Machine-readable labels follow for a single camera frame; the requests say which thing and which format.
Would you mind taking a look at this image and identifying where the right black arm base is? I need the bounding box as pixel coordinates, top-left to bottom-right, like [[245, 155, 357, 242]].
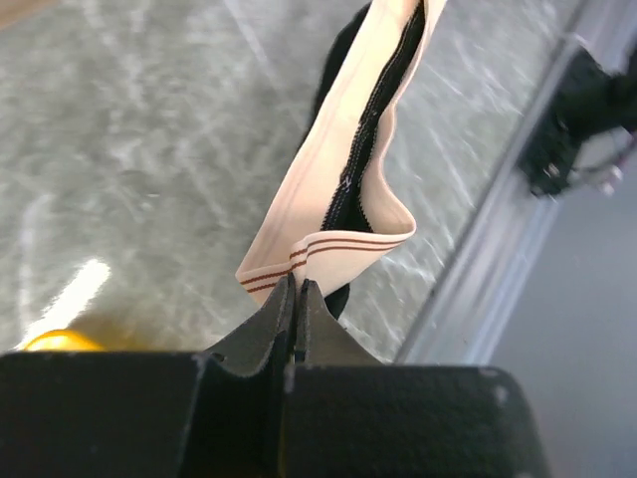
[[519, 48, 636, 197]]

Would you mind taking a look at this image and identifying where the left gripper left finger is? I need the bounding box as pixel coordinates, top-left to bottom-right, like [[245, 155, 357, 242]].
[[201, 274, 296, 477]]

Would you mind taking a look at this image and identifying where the black underwear beige waistband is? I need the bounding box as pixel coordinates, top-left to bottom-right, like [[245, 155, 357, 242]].
[[236, 1, 444, 304]]

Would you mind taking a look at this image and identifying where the aluminium mounting rail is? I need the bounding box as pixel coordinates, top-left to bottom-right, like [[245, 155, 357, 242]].
[[395, 1, 636, 364]]

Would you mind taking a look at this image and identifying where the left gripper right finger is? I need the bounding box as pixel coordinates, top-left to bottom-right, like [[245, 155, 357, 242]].
[[286, 278, 389, 478]]

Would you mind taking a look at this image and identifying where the yellow plastic tray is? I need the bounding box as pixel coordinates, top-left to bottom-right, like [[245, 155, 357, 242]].
[[22, 329, 106, 352]]

